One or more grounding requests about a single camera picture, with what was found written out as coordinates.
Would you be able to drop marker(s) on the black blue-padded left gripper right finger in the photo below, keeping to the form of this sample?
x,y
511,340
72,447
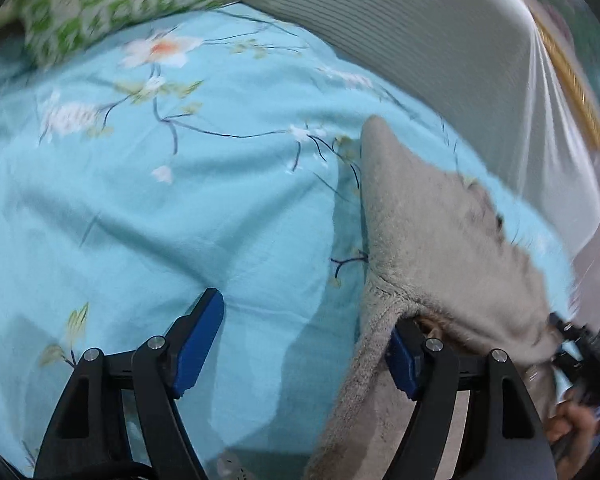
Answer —
x,y
503,436

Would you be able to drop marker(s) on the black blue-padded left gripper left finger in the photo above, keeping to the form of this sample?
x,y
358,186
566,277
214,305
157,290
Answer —
x,y
117,417

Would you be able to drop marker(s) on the beige knitted sweater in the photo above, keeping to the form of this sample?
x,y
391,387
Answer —
x,y
435,252

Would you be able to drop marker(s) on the person's right hand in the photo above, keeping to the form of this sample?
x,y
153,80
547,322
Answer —
x,y
576,420

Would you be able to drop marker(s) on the light blue floral bedsheet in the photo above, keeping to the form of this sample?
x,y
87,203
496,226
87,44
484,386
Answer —
x,y
208,149

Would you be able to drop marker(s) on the gold framed landscape painting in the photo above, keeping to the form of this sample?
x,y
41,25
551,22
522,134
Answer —
x,y
570,31

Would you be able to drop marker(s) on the grey ribbed headboard cover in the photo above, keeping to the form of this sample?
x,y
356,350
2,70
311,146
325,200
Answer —
x,y
481,65

